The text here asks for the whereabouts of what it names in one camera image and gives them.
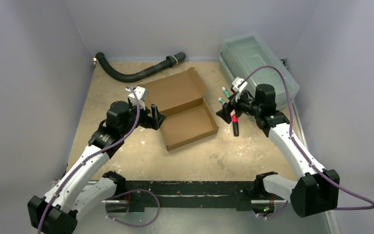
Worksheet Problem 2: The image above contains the black red marker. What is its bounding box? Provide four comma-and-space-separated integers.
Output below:
231, 112, 240, 137

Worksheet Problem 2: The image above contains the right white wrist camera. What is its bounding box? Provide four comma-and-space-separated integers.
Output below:
231, 77, 247, 102

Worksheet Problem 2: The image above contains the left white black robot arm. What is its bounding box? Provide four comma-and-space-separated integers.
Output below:
27, 100, 167, 234

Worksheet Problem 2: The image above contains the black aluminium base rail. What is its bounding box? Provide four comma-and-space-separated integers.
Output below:
126, 180, 283, 212

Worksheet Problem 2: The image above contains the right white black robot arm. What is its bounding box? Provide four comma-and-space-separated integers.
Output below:
216, 84, 340, 217

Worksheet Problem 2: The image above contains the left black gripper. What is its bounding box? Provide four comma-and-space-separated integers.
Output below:
120, 100, 166, 136

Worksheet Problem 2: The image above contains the green white tube lower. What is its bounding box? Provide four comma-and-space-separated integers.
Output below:
218, 97, 227, 105

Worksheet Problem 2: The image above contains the brown cardboard box sheet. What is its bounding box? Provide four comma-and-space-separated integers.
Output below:
141, 67, 219, 151

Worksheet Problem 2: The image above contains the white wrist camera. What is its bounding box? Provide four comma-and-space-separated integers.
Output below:
231, 77, 247, 102
126, 86, 149, 110

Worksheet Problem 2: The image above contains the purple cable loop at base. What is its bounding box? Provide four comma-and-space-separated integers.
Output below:
105, 186, 162, 227

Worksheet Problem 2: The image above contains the green white tube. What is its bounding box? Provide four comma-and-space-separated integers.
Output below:
218, 97, 227, 105
222, 86, 231, 98

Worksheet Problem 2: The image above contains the clear plastic storage bin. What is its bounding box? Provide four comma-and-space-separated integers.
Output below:
219, 33, 299, 110

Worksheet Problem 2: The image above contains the black corrugated hose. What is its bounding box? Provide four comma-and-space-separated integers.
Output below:
95, 52, 187, 83

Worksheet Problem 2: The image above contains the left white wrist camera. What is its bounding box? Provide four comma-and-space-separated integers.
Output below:
126, 86, 149, 110

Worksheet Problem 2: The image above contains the green white tube upper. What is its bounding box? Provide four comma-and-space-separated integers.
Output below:
222, 86, 231, 98

